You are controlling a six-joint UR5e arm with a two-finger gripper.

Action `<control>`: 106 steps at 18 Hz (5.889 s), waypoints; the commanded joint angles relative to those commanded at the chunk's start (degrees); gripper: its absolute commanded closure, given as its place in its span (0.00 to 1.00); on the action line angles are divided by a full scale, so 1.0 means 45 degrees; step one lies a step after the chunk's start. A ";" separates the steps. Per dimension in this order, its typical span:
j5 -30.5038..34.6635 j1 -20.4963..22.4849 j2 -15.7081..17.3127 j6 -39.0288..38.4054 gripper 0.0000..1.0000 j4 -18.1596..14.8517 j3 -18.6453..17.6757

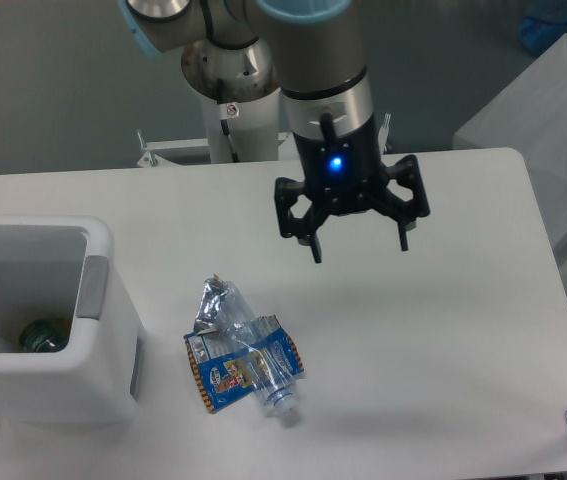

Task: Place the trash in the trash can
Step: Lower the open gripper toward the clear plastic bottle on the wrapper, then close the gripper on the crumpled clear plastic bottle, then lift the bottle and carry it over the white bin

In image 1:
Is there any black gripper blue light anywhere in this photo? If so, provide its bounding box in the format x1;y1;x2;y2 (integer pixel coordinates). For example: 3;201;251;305
274;114;431;264

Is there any crushed clear plastic bottle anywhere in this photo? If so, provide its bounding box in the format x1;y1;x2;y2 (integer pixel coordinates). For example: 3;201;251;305
214;281;299;427

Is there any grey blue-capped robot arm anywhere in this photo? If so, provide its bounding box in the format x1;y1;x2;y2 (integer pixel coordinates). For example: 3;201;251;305
119;1;430;259

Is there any white trash can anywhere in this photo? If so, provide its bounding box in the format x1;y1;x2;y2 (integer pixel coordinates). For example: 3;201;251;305
0;215;145;424

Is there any blue snack wrapper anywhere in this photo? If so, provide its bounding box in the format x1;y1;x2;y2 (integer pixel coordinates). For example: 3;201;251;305
183;273;307;416

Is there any blue object top right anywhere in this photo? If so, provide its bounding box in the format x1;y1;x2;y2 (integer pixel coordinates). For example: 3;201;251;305
517;1;567;57

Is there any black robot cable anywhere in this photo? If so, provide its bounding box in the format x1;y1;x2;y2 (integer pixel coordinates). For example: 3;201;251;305
215;78;242;163

